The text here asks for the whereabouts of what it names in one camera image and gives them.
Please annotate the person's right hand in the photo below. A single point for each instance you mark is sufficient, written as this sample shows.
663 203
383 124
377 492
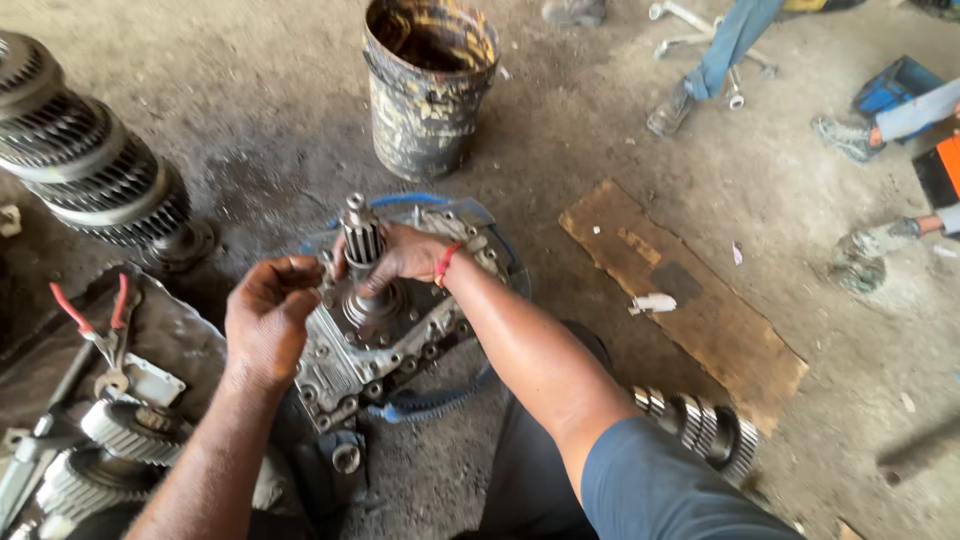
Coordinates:
412 255

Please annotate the person's left hand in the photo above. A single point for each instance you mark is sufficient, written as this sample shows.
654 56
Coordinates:
259 322

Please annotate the splined steel input shaft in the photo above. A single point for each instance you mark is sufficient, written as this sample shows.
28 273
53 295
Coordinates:
364 244

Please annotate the red wrist band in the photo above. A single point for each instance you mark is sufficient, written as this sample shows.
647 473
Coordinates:
445 262

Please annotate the dark greasy metal panel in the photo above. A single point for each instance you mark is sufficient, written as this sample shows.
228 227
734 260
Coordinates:
176 330

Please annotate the grey gearbox cover housing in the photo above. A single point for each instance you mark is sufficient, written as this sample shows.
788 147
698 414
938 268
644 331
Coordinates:
352 360

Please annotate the dirty paint-stained bucket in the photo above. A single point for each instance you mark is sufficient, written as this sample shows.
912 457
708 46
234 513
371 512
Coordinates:
424 112

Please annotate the helical steel gear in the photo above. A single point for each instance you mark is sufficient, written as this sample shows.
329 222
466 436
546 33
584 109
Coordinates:
82 487
127 431

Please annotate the gear cluster main shaft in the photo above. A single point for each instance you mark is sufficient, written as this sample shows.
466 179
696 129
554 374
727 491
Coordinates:
90 161

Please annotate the small white plastic piece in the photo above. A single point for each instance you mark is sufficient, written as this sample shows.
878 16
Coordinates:
654 303

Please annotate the person's dark trousers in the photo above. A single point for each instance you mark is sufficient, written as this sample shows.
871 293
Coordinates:
525 480

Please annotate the grey metal bar tool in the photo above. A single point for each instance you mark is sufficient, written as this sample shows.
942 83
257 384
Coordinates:
34 450

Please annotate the small pale metal piece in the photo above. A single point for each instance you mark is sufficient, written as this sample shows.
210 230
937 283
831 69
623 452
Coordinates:
9 220

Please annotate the brown cardboard sheet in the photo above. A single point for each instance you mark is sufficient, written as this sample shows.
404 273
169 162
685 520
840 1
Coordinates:
697 330

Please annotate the small paper scrap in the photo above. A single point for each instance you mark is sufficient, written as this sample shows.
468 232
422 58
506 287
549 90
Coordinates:
737 253

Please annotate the steel countershaft with gears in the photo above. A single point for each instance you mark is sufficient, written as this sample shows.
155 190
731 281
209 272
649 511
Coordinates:
701 427

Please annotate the person's blue sleeve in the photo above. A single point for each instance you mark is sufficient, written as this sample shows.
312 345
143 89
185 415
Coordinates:
660 487

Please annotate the silver cross wheel wrench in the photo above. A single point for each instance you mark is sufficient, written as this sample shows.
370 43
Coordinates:
694 19

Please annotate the blue plastic box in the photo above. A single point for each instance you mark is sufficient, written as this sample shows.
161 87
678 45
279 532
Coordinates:
889 86

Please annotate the orange and black box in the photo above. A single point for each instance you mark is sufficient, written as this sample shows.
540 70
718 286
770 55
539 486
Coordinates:
941 176

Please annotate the dark bracket with bolt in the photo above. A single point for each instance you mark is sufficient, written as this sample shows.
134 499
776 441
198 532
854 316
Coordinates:
343 457

